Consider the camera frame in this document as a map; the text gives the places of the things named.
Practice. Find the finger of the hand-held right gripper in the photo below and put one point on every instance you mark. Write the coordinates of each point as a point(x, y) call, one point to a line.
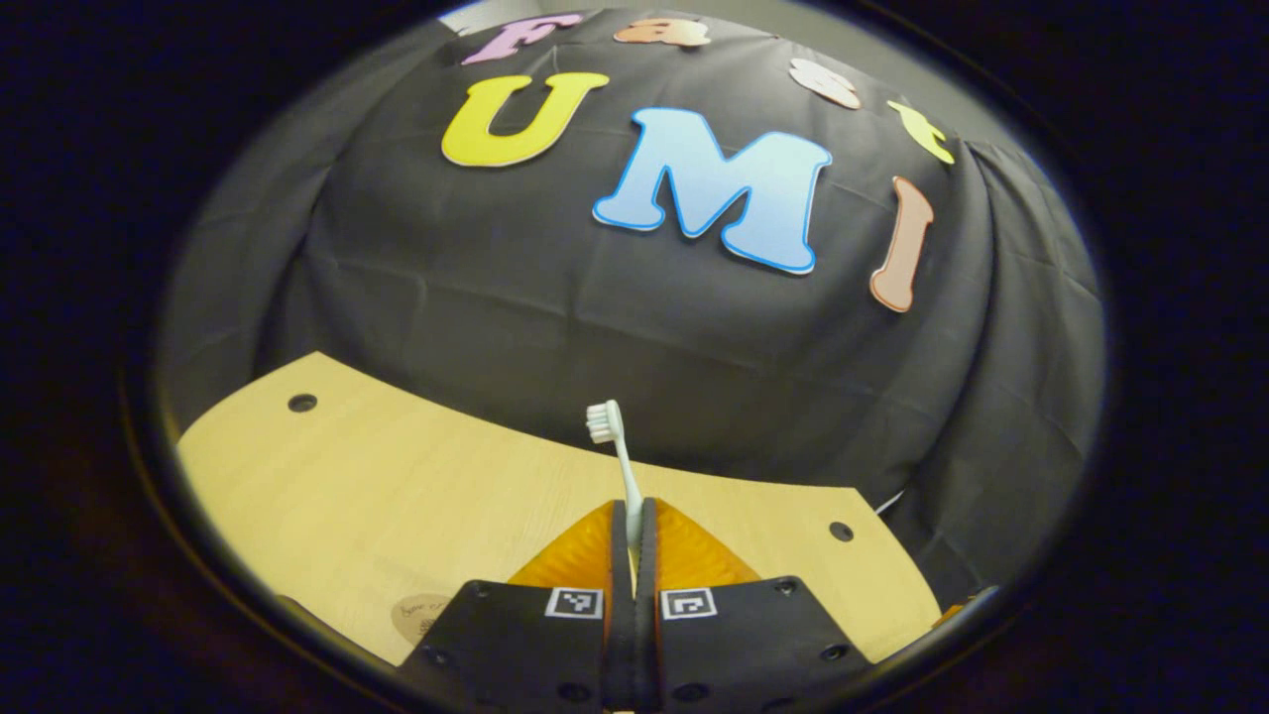
point(967, 603)

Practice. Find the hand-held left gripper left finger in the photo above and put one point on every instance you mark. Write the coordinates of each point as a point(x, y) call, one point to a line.
point(516, 645)

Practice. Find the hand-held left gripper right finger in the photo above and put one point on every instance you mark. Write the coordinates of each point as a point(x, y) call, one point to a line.
point(753, 645)

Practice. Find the round cork coaster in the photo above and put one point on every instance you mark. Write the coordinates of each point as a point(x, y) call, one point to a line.
point(416, 615)

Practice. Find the light blue toothbrush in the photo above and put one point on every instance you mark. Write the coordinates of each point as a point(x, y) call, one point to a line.
point(625, 466)

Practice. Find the black backdrop cloth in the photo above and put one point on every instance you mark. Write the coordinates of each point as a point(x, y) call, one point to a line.
point(595, 317)

